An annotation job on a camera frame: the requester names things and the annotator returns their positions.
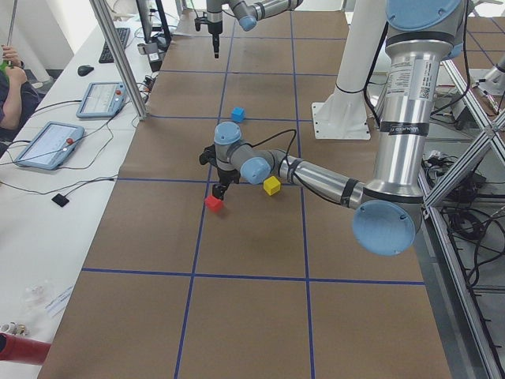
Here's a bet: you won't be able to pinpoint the black computer mouse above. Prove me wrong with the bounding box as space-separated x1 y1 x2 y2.
77 65 95 77

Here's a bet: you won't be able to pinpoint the yellow wooden cube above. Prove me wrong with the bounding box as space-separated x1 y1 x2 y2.
263 176 282 196

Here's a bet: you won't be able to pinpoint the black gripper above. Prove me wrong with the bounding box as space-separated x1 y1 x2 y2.
212 167 240 200
208 21 222 58

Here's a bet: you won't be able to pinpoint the seated person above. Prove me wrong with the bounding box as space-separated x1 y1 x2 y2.
1 45 43 143

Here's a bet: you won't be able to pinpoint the red wooden cube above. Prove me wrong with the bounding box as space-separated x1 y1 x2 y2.
204 195 223 212

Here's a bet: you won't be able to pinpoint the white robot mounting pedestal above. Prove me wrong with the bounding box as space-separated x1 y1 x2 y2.
312 0 386 140

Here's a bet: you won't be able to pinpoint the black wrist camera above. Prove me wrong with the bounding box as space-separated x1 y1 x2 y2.
194 12 208 32
199 144 217 167

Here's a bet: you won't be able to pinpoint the blue wooden cube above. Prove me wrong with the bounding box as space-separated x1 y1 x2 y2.
230 107 245 122

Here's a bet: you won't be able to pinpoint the red cylinder bottle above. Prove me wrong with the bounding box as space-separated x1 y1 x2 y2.
1 333 51 366

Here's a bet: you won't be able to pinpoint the black keyboard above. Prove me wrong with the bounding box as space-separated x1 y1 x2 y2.
98 27 131 65

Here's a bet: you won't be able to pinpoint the small black square pad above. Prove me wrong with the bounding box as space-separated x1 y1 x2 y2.
51 193 69 208

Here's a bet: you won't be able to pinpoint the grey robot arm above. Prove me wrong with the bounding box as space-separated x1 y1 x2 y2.
194 0 303 58
200 1 469 256

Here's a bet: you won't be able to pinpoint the teach pendant tablet far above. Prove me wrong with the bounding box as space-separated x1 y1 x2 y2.
76 82 126 119

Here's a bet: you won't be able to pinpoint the teach pendant tablet near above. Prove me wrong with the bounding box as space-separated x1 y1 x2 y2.
14 122 84 171

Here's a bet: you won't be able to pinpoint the teach pendant tablet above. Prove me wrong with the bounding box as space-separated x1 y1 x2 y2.
14 122 84 171
76 82 126 119

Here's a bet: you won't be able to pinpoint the blue tape grid lines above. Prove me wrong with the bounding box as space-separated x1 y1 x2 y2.
80 11 505 379

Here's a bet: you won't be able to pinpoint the aluminium frame post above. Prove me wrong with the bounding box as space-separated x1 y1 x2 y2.
90 0 147 121

